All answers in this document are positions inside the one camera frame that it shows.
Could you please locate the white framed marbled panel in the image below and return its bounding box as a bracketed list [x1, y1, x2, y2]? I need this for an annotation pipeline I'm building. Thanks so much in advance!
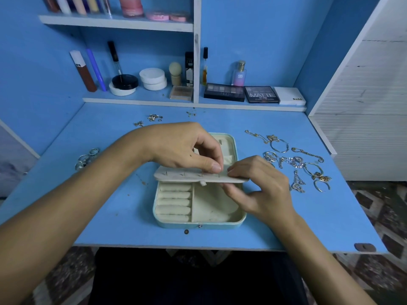
[0, 120, 40, 197]

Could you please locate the white round cream jar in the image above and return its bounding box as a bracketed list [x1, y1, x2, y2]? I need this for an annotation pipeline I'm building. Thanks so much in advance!
[139, 68, 168, 92]

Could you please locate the black lettered eyeshadow palette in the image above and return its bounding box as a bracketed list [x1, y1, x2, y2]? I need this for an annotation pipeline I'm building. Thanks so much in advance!
[244, 86, 281, 104]

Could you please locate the black makeup brush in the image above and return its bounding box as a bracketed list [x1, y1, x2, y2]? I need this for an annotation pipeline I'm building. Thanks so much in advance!
[107, 40, 123, 77]

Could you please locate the black cosmetic bottle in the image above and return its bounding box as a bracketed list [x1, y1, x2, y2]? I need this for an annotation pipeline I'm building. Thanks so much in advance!
[185, 51, 195, 88]

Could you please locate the dark eyeshadow palette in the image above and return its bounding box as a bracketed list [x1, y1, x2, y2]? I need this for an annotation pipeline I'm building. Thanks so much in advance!
[203, 83, 245, 102]

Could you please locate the beige makeup sponge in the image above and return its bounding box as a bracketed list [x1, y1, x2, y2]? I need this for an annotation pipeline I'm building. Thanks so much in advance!
[168, 61, 183, 87]

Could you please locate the person's left forearm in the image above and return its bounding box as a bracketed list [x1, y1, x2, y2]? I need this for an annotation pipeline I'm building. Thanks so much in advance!
[0, 130, 156, 305]

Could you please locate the person's right hand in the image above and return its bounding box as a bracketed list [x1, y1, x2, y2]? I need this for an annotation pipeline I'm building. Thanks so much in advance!
[221, 155, 297, 230]

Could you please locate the pile of small earrings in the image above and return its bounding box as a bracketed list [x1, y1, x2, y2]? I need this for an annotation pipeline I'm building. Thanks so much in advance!
[134, 113, 164, 128]

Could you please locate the white tube blue label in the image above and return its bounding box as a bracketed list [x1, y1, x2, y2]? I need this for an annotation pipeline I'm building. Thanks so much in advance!
[55, 0, 72, 15]

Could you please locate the pile of silver rings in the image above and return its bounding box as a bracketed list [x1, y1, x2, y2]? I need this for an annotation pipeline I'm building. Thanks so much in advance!
[74, 147, 101, 171]

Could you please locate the pink round jar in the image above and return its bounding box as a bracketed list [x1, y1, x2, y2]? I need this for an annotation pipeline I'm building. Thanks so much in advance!
[119, 0, 145, 18]

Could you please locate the person's right forearm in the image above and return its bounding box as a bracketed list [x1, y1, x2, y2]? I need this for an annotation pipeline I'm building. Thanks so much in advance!
[270, 213, 376, 305]

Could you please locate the brown lipstick tube white cap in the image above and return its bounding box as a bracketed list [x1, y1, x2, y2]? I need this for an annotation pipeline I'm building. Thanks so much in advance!
[69, 50, 98, 93]

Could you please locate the white flat box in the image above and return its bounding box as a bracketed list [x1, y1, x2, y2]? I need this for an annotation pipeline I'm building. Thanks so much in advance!
[273, 87, 307, 107]

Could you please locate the blue cosmetic tube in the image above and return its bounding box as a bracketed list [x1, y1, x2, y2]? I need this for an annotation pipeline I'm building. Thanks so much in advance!
[86, 49, 108, 92]

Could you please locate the pile of silver bracelets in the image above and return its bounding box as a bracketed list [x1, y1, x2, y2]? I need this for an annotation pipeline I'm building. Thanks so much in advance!
[245, 129, 332, 193]

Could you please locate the thin dark cosmetic bottle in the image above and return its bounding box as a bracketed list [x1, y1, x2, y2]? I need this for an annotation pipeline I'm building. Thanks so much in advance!
[202, 47, 209, 86]

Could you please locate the white shelf unit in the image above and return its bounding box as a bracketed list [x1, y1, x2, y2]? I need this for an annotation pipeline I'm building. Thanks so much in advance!
[39, 0, 307, 113]

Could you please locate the small pink perfume bottle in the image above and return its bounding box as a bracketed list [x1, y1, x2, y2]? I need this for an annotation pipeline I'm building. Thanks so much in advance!
[231, 61, 246, 87]

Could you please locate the white bowl black inside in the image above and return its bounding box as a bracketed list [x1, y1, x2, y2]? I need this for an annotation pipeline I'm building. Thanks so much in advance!
[108, 74, 139, 97]

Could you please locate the white slatted cabinet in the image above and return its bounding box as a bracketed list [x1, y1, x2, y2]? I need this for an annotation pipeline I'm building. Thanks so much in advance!
[308, 0, 407, 182]

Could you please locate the square brown powder compact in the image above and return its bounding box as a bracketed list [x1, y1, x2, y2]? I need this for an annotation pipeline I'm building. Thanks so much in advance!
[169, 86, 194, 102]

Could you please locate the person's dark clothing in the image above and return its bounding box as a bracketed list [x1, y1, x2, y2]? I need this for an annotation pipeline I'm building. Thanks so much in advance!
[89, 247, 309, 305]

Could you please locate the person's left hand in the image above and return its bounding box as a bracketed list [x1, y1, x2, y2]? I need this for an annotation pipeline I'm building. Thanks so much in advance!
[141, 122, 225, 174]

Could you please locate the cream jewellery box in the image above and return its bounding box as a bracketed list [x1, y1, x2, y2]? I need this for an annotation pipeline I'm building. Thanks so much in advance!
[153, 133, 250, 228]

